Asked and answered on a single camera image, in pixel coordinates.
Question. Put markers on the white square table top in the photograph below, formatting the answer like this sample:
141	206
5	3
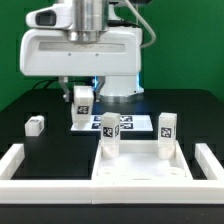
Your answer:
139	160

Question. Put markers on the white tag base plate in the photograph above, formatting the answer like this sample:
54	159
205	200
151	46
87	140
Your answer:
127	123

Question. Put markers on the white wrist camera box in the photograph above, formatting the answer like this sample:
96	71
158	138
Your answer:
58	16

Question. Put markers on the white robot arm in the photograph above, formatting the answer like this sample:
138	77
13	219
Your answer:
93	38

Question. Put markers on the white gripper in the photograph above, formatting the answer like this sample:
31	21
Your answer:
50	53

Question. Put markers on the white U-shaped obstacle fence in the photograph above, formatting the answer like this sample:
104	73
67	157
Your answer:
207	191

